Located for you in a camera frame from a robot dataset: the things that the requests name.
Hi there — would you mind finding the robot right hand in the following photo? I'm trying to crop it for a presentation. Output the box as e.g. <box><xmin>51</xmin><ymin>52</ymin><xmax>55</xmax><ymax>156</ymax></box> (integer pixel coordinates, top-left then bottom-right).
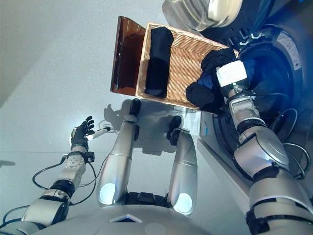
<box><xmin>216</xmin><ymin>60</ymin><xmax>249</xmax><ymax>97</ymax></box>

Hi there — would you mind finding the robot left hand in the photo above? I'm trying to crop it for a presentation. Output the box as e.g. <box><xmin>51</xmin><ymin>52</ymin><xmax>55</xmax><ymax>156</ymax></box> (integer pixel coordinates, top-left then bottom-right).
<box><xmin>70</xmin><ymin>116</ymin><xmax>111</xmax><ymax>150</ymax></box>

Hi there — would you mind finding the black garment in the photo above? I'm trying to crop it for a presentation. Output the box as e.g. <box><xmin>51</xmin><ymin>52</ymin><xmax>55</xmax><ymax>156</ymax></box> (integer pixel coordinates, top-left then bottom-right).
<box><xmin>185</xmin><ymin>46</ymin><xmax>238</xmax><ymax>115</ymax></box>
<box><xmin>144</xmin><ymin>26</ymin><xmax>175</xmax><ymax>98</ymax></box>

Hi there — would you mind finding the grey front-load washing machine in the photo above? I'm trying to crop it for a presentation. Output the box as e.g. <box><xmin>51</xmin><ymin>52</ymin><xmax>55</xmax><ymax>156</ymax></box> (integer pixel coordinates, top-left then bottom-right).
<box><xmin>197</xmin><ymin>0</ymin><xmax>313</xmax><ymax>216</ymax></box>

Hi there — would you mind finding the brown wicker laundry basket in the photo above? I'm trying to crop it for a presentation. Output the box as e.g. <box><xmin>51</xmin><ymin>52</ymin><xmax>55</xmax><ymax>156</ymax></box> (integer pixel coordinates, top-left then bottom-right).
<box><xmin>135</xmin><ymin>22</ymin><xmax>240</xmax><ymax>110</ymax></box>

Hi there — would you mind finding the round glass washer door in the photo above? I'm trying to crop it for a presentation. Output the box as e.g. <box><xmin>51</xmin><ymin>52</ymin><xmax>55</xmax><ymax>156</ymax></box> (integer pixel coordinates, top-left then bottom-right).
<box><xmin>162</xmin><ymin>0</ymin><xmax>275</xmax><ymax>37</ymax></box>

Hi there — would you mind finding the dark brown wooden stool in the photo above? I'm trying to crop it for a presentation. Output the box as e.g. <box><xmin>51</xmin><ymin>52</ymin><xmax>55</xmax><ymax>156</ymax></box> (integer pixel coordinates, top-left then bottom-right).
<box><xmin>110</xmin><ymin>16</ymin><xmax>148</xmax><ymax>97</ymax></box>

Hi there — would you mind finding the robot grey torso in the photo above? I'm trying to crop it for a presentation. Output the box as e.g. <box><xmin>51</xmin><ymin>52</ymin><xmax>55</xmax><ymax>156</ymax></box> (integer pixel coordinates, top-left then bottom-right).
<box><xmin>41</xmin><ymin>205</ymin><xmax>253</xmax><ymax>235</ymax></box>

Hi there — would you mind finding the robot right leg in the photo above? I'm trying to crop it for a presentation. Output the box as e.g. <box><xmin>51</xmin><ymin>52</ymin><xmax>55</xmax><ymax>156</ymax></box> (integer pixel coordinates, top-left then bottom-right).
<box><xmin>167</xmin><ymin>115</ymin><xmax>198</xmax><ymax>216</ymax></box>

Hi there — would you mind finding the thin white floor cable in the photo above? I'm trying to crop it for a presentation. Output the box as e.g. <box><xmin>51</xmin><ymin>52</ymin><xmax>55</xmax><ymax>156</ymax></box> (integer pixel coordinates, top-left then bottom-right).
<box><xmin>97</xmin><ymin>118</ymin><xmax>121</xmax><ymax>135</ymax></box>

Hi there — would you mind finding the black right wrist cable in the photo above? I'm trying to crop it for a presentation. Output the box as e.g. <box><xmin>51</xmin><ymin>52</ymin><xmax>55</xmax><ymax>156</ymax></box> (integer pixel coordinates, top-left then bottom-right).
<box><xmin>244</xmin><ymin>89</ymin><xmax>309</xmax><ymax>181</ymax></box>

